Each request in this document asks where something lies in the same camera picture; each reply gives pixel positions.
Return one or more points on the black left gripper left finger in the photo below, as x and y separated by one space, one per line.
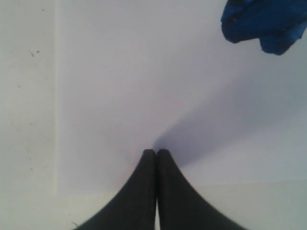
134 206

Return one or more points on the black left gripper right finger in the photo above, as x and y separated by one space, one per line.
180 206

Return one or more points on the white paper sheet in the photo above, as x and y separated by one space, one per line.
158 74

